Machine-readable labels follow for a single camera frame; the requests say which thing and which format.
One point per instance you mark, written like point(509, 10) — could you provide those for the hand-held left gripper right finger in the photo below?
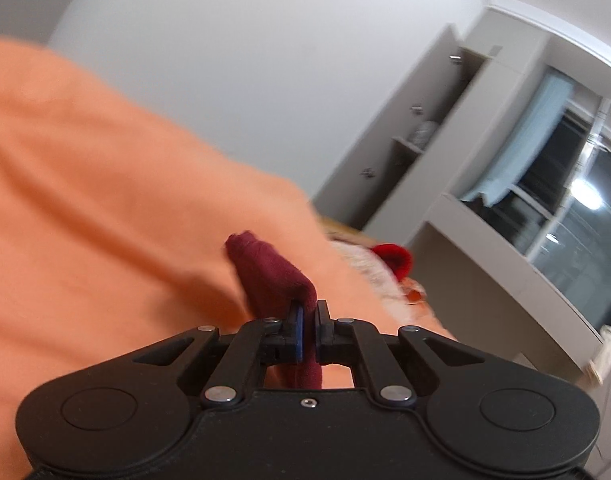
point(321, 331)

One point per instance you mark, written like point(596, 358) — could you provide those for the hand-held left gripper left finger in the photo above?
point(298, 331)

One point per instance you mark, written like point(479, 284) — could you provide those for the maroon small garment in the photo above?
point(271, 276)

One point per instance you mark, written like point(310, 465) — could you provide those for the pale patterned bedding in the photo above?
point(373, 277)

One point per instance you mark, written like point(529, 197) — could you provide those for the red plush item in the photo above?
point(393, 259)

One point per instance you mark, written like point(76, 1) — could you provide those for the grey window ledge counter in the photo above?
point(485, 270)

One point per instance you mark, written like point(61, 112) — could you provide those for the grey ribbed container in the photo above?
point(424, 133)

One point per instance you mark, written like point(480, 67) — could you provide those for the orange bed blanket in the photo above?
point(110, 210)

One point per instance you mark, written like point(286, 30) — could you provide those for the light blue curtain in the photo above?
point(525, 145)

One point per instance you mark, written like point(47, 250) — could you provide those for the glass window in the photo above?
point(575, 210)

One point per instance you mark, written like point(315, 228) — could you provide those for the white crumpled cloth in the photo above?
point(605, 355)

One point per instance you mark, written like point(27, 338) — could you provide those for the grey wall cabinet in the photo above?
point(410, 125)

